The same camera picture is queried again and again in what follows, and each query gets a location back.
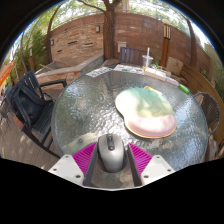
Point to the white open sketchbook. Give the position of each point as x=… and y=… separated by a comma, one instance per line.
x=155, y=74

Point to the orange patio umbrella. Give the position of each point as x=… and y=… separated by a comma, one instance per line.
x=6, y=73

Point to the wooden lamp post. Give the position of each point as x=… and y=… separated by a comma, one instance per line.
x=165, y=43

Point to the yellow sticky note pad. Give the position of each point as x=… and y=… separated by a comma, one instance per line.
x=151, y=89

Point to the green marker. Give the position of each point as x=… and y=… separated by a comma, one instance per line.
x=184, y=89

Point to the grey wall utility box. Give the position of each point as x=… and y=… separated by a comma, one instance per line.
x=122, y=46

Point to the dark wicker chair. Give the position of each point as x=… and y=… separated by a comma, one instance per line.
x=210, y=110

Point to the black slatted patio chair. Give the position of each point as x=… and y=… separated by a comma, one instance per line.
x=41, y=128

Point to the stone water basin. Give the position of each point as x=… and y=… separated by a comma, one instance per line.
x=66, y=71

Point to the wooden slatted bench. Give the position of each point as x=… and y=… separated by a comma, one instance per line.
x=200, y=83

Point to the large tree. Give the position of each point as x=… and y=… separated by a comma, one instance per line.
x=109, y=33

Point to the grey computer mouse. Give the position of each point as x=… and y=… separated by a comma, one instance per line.
x=111, y=155

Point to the pastel green pink mouse pad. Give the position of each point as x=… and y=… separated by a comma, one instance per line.
x=145, y=111

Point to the tan stone slab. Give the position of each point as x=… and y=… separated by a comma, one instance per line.
x=175, y=66

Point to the slender tree trunk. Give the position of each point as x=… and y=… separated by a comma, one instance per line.
x=192, y=43

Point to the black and white patterned sheet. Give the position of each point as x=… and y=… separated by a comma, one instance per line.
x=99, y=71

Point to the black wall lantern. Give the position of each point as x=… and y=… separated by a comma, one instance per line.
x=98, y=29
x=52, y=42

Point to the black bag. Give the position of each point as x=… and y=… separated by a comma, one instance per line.
x=28, y=105

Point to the dark wooden slatted chair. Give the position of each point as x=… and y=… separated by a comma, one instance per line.
x=131, y=56

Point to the clear plastic cup with straw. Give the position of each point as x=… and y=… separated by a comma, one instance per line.
x=147, y=61

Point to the white and blue book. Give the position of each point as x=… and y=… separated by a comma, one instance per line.
x=172, y=81

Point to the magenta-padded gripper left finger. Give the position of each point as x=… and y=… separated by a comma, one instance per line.
x=68, y=168

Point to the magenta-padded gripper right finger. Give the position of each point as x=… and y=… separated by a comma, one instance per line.
x=156, y=168

